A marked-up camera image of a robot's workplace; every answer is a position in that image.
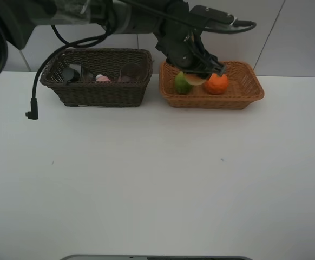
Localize round orange bread bun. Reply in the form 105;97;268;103
183;72;211;86

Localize green lime fruit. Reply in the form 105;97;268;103
174;71;193;95

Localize pink small bottle white cap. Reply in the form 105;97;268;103
95;74;111;82

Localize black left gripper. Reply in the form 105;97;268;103
154;29;226;77

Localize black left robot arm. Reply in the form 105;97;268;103
0;1;225;79

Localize black pump bottle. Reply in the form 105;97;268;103
62;64;94;85

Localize orange mandarin fruit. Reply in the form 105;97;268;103
204;73;229;95

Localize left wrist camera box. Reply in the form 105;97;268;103
190;5;237;30

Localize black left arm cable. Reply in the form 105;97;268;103
24;16;115;120

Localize purple translucent plastic cup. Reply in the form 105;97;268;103
118;62;144;82

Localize dark brown wicker basket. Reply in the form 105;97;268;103
40;48;153;107

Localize orange wicker basket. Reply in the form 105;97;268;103
159;61;265;110

